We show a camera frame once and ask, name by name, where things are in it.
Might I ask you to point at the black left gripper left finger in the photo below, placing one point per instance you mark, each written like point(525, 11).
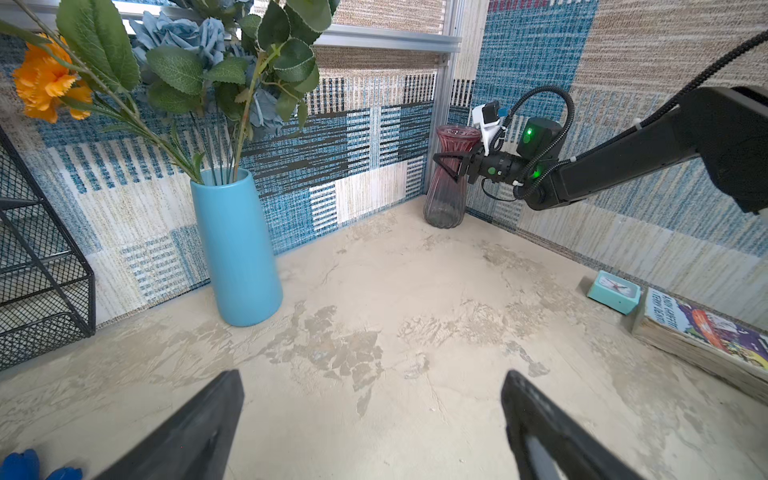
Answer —
point(195, 442)

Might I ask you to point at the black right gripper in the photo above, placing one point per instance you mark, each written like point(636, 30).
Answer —
point(457, 164)

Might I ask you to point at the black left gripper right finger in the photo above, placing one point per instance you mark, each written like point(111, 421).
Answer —
point(547, 443)

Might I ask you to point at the dark red glass vase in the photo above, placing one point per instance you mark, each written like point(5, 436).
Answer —
point(446, 200)

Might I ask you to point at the light blue ceramic vase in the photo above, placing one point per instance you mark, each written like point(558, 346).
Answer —
point(237, 247)

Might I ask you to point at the small blue flower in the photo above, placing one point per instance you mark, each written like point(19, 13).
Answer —
point(26, 466)

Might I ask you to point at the blue rose bouquet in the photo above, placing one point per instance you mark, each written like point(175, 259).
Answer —
point(254, 70)

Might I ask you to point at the orange marigold flower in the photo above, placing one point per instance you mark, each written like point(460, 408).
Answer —
point(50, 78)

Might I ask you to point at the cream sunflower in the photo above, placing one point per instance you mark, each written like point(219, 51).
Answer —
point(95, 34)

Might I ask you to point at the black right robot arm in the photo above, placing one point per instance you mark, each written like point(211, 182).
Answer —
point(724, 127)

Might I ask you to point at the small teal clock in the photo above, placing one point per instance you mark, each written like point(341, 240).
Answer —
point(614, 292)

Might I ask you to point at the colourful book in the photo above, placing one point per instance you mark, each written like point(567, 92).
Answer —
point(733, 353)

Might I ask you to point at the black mesh shelf rack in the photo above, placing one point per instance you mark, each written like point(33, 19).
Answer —
point(47, 285)

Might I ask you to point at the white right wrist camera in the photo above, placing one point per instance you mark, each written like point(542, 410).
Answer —
point(488, 119)

